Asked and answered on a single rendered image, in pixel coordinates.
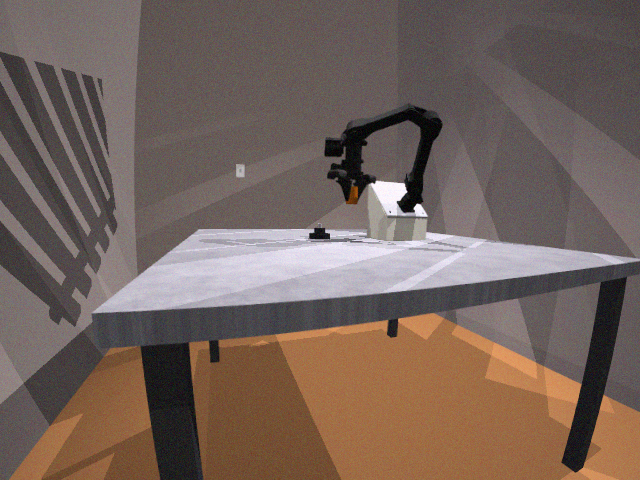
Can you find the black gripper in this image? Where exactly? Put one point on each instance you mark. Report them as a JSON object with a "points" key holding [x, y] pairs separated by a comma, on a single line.
{"points": [[352, 172]]}

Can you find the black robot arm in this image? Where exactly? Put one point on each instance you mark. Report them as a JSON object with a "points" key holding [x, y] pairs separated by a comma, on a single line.
{"points": [[353, 138]]}

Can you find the orange knob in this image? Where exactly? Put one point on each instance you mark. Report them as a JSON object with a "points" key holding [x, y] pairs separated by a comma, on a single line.
{"points": [[353, 199]]}

